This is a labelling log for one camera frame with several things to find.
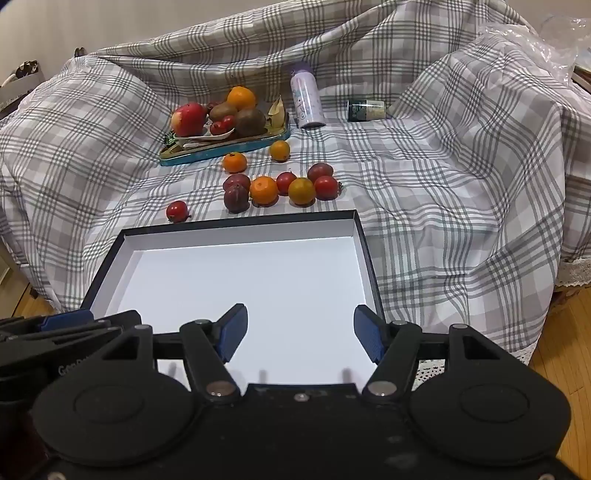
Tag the yellowish tangerine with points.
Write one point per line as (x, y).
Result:
(302, 191)

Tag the clear plastic wrap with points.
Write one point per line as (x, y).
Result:
(549, 41)

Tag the grey plaid cloth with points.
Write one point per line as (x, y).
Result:
(438, 194)

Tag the small brown kiwi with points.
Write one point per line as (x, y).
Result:
(223, 111)

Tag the small tangerine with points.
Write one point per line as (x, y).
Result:
(280, 151)

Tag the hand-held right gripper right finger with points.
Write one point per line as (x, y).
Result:
(369, 332)

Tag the large brown kiwi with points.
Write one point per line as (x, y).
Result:
(250, 122)

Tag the dark green can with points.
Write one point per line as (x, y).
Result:
(364, 110)

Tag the large orange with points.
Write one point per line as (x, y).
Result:
(241, 98)

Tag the red date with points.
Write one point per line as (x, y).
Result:
(213, 105)

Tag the red apple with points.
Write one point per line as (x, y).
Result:
(187, 119)

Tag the purple cartoon bottle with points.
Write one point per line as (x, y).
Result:
(307, 99)

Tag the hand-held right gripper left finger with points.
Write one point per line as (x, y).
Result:
(233, 330)

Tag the dark red plum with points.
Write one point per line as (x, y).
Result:
(236, 181)
(320, 171)
(236, 199)

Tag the white plate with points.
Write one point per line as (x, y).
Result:
(203, 137)

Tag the black box with white inside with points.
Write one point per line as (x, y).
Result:
(254, 277)

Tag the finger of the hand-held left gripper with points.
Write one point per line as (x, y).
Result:
(67, 319)
(60, 340)

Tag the yellow paper wrapper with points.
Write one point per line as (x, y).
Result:
(277, 110)

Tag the green foil wrapper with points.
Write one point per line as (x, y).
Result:
(169, 138)

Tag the tangerine with stem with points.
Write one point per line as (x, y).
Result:
(234, 163)

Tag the teal and gold tin tray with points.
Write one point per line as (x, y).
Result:
(207, 155)

